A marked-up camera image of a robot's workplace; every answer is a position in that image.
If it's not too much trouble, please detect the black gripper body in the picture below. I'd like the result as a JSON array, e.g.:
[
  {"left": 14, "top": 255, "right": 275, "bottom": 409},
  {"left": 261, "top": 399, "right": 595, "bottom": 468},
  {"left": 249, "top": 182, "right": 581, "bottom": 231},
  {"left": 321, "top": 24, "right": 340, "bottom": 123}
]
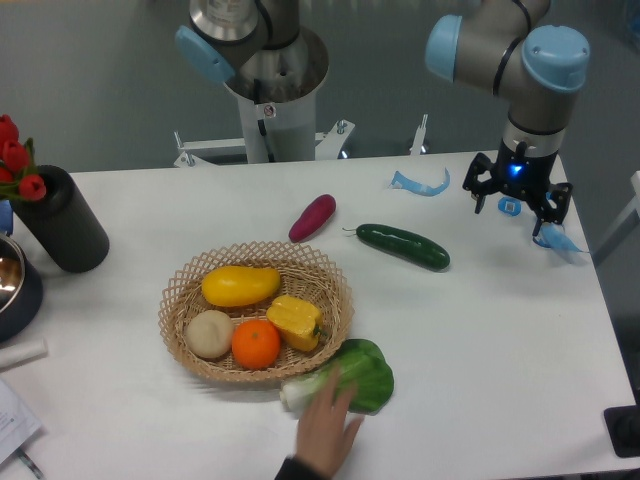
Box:
[{"left": 481, "top": 141, "right": 558, "bottom": 210}]

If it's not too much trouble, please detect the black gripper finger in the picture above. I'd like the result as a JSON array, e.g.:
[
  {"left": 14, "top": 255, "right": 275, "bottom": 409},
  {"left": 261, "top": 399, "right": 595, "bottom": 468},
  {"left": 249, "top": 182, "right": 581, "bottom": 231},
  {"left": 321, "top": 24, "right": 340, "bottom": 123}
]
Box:
[
  {"left": 462, "top": 153, "right": 495, "bottom": 214},
  {"left": 530, "top": 182, "right": 574, "bottom": 237}
]

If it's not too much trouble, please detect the green bok choy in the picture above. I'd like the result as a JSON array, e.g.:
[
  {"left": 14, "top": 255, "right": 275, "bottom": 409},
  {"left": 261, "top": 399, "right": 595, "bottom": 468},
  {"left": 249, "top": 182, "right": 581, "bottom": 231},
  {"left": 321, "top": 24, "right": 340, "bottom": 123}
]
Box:
[{"left": 280, "top": 339, "right": 395, "bottom": 414}]

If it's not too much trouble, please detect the yellow bell pepper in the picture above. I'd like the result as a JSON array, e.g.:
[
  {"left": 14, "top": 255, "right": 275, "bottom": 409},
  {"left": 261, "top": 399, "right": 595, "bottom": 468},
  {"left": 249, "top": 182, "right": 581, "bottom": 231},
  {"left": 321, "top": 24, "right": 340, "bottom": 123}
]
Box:
[{"left": 266, "top": 295, "right": 325, "bottom": 352}]

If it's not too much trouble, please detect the dark sleeve forearm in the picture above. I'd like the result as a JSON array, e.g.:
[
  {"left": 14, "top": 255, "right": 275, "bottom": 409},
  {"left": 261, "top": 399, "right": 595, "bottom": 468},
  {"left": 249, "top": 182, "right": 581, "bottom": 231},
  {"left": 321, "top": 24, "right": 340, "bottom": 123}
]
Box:
[{"left": 274, "top": 457, "right": 327, "bottom": 480}]

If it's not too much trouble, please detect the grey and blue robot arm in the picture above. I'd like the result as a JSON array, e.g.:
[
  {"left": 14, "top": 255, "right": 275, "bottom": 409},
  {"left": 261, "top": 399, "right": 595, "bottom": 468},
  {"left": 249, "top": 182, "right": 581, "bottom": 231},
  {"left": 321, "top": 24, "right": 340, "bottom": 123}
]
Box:
[{"left": 175, "top": 1, "right": 590, "bottom": 224}]

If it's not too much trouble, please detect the woven wicker basket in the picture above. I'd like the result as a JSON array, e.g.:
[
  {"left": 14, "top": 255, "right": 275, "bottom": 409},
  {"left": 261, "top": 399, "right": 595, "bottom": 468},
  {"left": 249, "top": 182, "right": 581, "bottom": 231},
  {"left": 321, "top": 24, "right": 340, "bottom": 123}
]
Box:
[{"left": 159, "top": 241, "right": 354, "bottom": 383}]

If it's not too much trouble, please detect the person's hand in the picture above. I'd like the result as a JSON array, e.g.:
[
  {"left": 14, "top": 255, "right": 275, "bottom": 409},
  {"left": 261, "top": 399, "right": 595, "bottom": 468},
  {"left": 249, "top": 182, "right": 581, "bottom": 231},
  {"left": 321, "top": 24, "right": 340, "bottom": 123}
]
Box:
[{"left": 294, "top": 367, "right": 364, "bottom": 479}]

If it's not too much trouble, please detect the crumpled blue tape strip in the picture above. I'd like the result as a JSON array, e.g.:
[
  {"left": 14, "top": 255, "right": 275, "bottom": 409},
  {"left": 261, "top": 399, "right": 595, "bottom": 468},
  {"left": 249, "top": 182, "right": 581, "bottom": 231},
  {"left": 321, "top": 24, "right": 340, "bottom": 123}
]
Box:
[{"left": 532, "top": 223, "right": 589, "bottom": 263}]

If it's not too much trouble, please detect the blue curved tape strip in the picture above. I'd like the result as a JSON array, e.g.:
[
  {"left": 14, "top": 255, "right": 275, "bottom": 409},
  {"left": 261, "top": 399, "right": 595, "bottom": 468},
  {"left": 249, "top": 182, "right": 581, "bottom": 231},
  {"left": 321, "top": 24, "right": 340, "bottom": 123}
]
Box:
[{"left": 389, "top": 168, "right": 451, "bottom": 197}]

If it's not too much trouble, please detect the dark green cucumber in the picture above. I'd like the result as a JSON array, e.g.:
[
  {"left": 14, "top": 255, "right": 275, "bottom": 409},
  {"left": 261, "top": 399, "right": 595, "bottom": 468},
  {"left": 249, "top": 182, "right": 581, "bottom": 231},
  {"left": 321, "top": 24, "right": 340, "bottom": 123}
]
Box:
[{"left": 347, "top": 223, "right": 451, "bottom": 272}]

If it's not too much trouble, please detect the purple sweet potato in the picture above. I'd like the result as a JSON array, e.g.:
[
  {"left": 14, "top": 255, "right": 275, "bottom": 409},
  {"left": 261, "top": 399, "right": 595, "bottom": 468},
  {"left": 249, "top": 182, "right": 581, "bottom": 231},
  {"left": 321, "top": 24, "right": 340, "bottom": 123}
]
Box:
[{"left": 288, "top": 194, "right": 336, "bottom": 243}]

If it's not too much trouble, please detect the black device at edge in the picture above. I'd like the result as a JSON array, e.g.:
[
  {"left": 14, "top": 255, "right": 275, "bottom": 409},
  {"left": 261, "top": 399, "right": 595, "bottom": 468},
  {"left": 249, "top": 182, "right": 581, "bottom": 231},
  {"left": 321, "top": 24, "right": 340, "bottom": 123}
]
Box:
[{"left": 604, "top": 405, "right": 640, "bottom": 458}]

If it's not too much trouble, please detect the yellow mango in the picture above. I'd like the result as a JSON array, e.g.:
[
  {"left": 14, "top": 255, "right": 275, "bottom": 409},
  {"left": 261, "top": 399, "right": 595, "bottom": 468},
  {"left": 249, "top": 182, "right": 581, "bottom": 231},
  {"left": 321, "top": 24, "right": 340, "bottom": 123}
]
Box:
[{"left": 201, "top": 265, "right": 281, "bottom": 307}]

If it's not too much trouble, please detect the orange fruit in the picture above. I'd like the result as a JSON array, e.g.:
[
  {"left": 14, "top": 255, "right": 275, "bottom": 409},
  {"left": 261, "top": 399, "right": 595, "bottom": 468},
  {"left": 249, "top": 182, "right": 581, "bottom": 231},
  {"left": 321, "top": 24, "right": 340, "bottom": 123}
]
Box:
[{"left": 231, "top": 319, "right": 281, "bottom": 370}]

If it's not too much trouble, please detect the beige steamed bun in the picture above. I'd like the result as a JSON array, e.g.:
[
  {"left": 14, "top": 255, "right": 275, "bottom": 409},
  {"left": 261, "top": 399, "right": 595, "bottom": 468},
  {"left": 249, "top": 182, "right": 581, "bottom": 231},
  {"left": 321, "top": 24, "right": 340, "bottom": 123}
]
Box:
[{"left": 184, "top": 310, "right": 234, "bottom": 359}]

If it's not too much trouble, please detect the black cylindrical vase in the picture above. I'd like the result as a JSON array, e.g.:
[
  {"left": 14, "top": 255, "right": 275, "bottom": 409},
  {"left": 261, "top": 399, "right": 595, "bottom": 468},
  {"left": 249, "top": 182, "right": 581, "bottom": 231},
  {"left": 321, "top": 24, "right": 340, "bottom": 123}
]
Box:
[{"left": 11, "top": 165, "right": 110, "bottom": 273}]

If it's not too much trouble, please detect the red tulip bouquet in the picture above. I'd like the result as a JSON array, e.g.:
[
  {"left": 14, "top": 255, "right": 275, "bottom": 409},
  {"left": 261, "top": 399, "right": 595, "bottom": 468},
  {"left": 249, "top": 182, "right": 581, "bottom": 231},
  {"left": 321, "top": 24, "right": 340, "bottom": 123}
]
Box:
[{"left": 0, "top": 114, "right": 47, "bottom": 202}]

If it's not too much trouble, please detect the dark metal bowl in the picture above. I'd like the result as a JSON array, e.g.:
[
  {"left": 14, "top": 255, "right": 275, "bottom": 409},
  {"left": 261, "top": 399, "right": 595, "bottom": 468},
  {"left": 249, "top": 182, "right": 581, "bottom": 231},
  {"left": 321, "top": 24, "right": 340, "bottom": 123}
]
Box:
[{"left": 1, "top": 234, "right": 44, "bottom": 342}]

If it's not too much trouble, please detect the white paper roll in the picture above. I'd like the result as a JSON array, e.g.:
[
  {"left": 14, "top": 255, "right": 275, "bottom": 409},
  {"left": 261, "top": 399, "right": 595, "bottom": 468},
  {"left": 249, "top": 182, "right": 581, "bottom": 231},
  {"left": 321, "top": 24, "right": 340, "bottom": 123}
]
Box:
[{"left": 0, "top": 339, "right": 48, "bottom": 370}]

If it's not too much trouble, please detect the white printed paper sheet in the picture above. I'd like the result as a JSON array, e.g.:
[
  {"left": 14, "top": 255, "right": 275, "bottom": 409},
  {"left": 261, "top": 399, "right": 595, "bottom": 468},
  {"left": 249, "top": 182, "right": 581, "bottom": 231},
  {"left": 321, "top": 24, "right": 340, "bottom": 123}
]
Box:
[{"left": 0, "top": 380, "right": 42, "bottom": 463}]

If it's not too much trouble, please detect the patterned pen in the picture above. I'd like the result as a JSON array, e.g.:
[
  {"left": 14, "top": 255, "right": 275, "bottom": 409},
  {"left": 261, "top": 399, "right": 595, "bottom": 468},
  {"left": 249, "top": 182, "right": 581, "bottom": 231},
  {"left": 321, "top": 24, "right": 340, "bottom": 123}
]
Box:
[{"left": 15, "top": 448, "right": 45, "bottom": 480}]

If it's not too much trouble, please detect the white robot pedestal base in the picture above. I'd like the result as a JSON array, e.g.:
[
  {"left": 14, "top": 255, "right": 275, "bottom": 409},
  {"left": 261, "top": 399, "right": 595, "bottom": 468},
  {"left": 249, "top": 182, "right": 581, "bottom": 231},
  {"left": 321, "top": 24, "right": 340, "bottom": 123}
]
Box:
[{"left": 174, "top": 26, "right": 356, "bottom": 167}]

